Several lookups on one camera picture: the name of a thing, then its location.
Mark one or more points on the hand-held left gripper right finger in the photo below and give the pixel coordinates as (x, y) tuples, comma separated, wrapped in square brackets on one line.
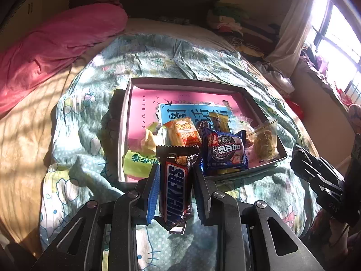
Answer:
[(201, 203)]

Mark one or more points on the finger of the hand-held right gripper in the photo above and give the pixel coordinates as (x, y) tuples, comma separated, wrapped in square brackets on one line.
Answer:
[(316, 163), (321, 187)]

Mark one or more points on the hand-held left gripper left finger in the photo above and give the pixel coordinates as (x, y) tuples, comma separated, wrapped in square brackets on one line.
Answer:
[(152, 200)]

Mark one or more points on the brown chocolate bar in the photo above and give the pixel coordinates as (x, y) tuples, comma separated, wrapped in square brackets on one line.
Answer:
[(174, 186)]

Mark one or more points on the clear packet yellow pastry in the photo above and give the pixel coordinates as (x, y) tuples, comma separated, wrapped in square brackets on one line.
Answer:
[(265, 144)]

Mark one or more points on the blue cookie packet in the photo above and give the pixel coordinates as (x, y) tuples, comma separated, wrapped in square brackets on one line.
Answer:
[(225, 152)]

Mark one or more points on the clear packet brown cookie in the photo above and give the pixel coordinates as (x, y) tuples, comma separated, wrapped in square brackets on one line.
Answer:
[(248, 140)]

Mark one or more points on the orange snack packet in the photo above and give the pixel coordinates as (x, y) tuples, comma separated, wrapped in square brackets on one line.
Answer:
[(182, 131)]

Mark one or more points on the dark cookie packet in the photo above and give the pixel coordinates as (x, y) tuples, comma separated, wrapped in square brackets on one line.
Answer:
[(206, 125)]

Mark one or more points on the gold snack packet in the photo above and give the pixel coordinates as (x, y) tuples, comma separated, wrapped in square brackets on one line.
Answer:
[(222, 118)]

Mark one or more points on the grey cardboard box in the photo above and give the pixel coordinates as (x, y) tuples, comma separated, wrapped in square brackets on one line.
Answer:
[(180, 83)]

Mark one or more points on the red plastic bag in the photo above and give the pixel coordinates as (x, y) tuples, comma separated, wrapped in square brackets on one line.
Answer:
[(296, 108)]

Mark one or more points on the cartoon printed quilt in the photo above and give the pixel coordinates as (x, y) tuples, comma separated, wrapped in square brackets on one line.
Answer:
[(84, 146)]

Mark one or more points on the white cloth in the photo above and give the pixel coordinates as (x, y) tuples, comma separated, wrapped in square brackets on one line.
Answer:
[(276, 76)]

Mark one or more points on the clothes on windowsill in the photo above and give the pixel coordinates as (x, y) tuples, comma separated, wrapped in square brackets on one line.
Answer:
[(321, 67)]

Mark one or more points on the pink book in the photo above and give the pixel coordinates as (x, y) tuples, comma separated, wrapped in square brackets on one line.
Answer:
[(146, 101)]

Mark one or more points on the window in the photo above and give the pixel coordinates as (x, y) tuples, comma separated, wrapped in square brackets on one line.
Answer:
[(341, 39)]

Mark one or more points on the bed with beige sheet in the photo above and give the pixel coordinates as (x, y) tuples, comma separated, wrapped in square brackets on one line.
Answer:
[(25, 135)]

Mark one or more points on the cream curtain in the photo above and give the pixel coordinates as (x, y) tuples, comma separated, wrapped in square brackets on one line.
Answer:
[(296, 19)]

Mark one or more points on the pile of clothes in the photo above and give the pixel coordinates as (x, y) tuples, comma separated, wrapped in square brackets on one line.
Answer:
[(239, 28)]

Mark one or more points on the pink blanket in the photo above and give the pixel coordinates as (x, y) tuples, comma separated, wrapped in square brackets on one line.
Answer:
[(56, 48)]

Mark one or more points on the dark headboard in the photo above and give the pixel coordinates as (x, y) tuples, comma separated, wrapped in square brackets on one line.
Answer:
[(155, 2)]

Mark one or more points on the white wardrobe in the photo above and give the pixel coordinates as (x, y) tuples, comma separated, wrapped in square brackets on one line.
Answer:
[(17, 8)]

